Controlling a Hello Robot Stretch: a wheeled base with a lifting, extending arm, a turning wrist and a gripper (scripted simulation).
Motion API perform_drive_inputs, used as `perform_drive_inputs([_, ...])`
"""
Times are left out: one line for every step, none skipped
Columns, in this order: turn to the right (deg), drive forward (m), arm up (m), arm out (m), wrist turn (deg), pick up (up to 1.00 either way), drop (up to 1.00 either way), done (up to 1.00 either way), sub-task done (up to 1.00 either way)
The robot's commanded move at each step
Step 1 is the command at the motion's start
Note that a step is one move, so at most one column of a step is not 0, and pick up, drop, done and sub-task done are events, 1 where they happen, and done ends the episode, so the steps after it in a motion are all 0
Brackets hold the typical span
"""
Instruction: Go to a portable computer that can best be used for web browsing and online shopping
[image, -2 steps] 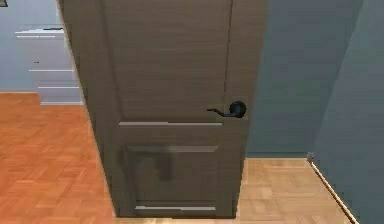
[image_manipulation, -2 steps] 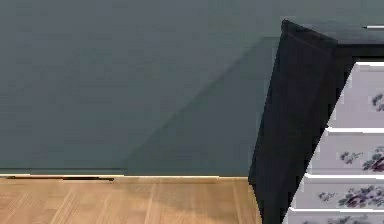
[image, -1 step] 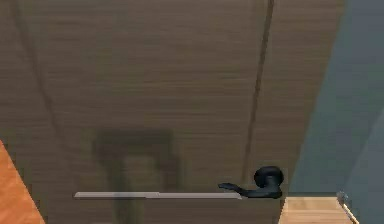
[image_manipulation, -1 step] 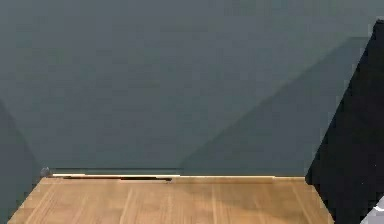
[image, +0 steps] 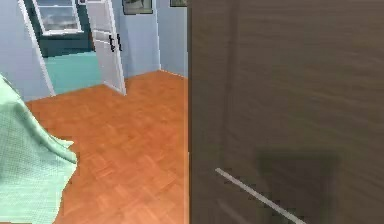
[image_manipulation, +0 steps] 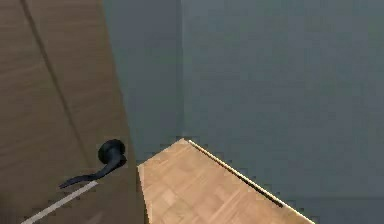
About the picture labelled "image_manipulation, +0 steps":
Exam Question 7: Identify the brown wooden room door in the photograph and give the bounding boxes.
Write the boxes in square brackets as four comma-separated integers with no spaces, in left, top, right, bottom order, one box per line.
[0,0,148,224]

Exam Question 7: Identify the black door lever handle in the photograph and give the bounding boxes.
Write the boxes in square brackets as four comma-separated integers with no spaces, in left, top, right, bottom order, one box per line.
[58,138,128,190]

